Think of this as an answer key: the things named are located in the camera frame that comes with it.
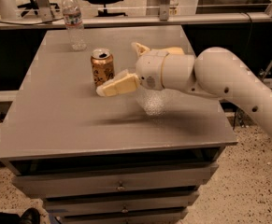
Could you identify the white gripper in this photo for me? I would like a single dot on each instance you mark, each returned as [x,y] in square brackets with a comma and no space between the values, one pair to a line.
[150,68]

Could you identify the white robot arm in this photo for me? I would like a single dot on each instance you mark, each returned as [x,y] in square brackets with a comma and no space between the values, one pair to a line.
[215,72]

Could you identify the clear plastic water bottle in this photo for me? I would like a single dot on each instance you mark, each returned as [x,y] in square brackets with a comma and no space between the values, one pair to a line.
[73,24]

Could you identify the grey drawer cabinet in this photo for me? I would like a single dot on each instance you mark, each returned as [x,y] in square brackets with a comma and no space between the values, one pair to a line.
[137,158]

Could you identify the metal railing frame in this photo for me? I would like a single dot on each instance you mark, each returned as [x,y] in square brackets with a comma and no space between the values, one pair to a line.
[139,12]

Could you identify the yellow sponge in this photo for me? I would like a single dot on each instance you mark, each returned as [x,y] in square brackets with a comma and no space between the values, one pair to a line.
[175,50]

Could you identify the black shoe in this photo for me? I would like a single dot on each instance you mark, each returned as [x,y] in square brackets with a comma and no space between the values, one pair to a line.
[30,216]

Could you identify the orange soda can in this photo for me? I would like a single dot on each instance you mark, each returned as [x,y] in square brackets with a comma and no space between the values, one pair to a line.
[102,65]

